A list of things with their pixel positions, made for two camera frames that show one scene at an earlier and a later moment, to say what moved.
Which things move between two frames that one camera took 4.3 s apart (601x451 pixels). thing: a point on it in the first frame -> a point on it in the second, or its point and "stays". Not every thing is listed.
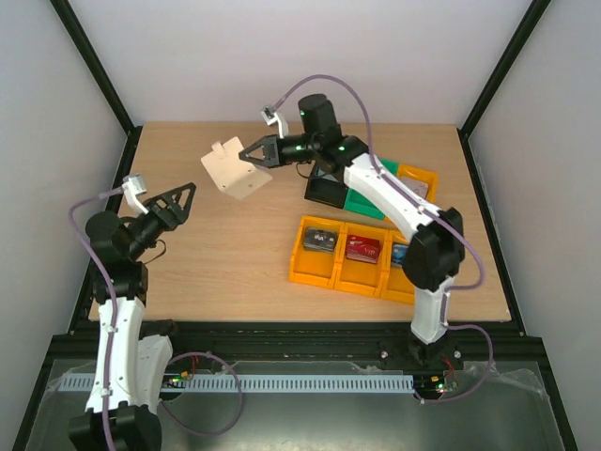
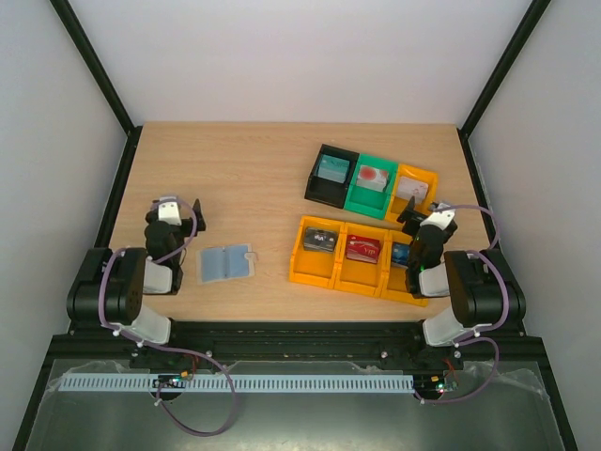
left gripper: (176, 215) -> (199, 219)
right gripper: (273, 150) -> (412, 221)
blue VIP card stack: (399, 252) stays
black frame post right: (531, 17) stays
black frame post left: (75, 29) stays
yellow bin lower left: (313, 267) stays
